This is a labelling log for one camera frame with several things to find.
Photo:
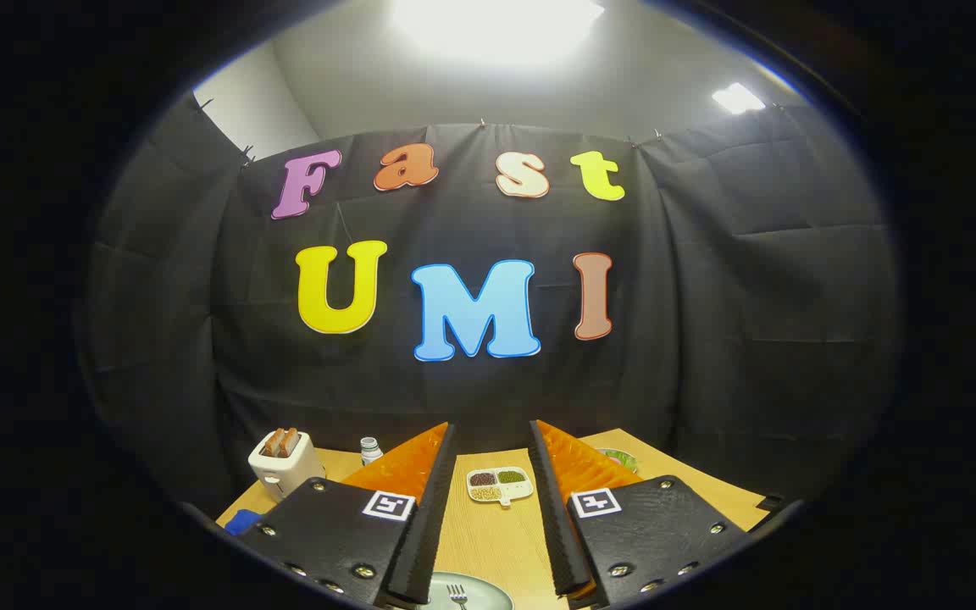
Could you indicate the white food plate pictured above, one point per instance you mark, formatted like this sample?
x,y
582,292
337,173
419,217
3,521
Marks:
x,y
623,462

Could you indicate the pile of yellow beans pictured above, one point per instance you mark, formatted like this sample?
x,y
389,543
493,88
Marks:
x,y
485,492

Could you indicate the pale green plate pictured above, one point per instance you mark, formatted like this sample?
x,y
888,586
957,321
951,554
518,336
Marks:
x,y
488,593

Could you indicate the blue cloth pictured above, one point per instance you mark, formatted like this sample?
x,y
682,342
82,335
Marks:
x,y
242,523

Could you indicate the brown toast slice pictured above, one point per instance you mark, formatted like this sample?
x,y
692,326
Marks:
x,y
273,443
290,440

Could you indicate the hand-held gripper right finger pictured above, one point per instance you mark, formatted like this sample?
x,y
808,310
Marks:
x,y
557,525

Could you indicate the green lettuce leaf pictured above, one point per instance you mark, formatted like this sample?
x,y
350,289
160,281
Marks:
x,y
619,458

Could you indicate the pile of green beans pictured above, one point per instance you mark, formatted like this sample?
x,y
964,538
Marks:
x,y
511,476

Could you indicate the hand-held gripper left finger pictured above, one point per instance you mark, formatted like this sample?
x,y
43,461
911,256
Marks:
x,y
420,525

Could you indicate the pile of dark beans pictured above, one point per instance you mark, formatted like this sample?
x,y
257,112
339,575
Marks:
x,y
482,479

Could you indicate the white divided dish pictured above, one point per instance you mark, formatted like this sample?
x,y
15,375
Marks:
x,y
501,498

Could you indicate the cream toaster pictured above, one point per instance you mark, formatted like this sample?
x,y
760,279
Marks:
x,y
289,474

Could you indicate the large ceiling light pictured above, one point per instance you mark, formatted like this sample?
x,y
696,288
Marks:
x,y
496,25

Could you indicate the small ceiling light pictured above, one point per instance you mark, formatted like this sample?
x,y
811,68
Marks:
x,y
738,97

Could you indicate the small white labelled bottle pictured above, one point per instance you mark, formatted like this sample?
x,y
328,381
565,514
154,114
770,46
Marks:
x,y
371,451

